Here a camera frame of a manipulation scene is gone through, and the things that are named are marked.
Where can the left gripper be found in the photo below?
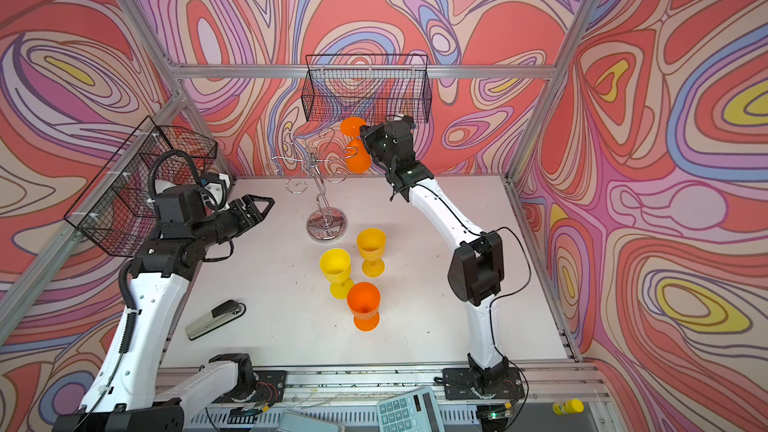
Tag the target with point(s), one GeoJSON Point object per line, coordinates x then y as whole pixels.
{"type": "Point", "coordinates": [254, 217]}

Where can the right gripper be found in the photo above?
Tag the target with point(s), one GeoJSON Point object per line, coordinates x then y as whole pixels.
{"type": "Point", "coordinates": [374, 131]}

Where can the orange wine glass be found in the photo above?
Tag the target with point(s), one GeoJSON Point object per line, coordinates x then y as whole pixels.
{"type": "Point", "coordinates": [363, 301]}
{"type": "Point", "coordinates": [357, 158]}

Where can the light yellow wine glass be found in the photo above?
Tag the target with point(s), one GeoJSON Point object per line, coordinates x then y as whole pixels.
{"type": "Point", "coordinates": [335, 264]}

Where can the dark yellow wine glass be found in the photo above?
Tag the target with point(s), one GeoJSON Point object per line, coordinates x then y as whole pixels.
{"type": "Point", "coordinates": [371, 244]}

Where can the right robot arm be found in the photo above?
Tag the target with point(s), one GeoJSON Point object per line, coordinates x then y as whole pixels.
{"type": "Point", "coordinates": [476, 269]}

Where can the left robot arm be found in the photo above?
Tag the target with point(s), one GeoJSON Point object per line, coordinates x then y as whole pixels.
{"type": "Point", "coordinates": [189, 219]}

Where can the chrome wine glass rack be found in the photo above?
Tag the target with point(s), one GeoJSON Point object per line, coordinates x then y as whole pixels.
{"type": "Point", "coordinates": [303, 162]}

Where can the grey black stapler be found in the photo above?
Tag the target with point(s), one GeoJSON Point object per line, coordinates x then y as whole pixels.
{"type": "Point", "coordinates": [225, 313]}

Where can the grey box at front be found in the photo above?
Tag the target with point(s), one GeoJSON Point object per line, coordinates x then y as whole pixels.
{"type": "Point", "coordinates": [295, 422]}

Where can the teal calculator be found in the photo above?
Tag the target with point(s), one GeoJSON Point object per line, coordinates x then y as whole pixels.
{"type": "Point", "coordinates": [412, 411]}

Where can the yellow capped bottle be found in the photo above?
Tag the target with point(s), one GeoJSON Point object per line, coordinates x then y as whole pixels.
{"type": "Point", "coordinates": [568, 407]}

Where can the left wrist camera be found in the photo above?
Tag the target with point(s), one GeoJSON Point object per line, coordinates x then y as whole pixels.
{"type": "Point", "coordinates": [217, 189]}

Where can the back black wire basket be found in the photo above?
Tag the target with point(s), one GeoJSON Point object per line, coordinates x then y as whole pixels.
{"type": "Point", "coordinates": [376, 87]}

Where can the black wire basket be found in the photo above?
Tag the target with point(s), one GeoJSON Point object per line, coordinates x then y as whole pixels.
{"type": "Point", "coordinates": [115, 212]}
{"type": "Point", "coordinates": [376, 87]}

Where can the left black wire basket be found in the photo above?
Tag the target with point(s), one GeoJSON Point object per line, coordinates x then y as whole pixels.
{"type": "Point", "coordinates": [115, 212]}

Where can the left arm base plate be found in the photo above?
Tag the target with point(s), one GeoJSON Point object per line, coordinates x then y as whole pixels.
{"type": "Point", "coordinates": [268, 388]}

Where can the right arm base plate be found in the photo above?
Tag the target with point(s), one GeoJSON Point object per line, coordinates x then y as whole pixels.
{"type": "Point", "coordinates": [460, 384]}

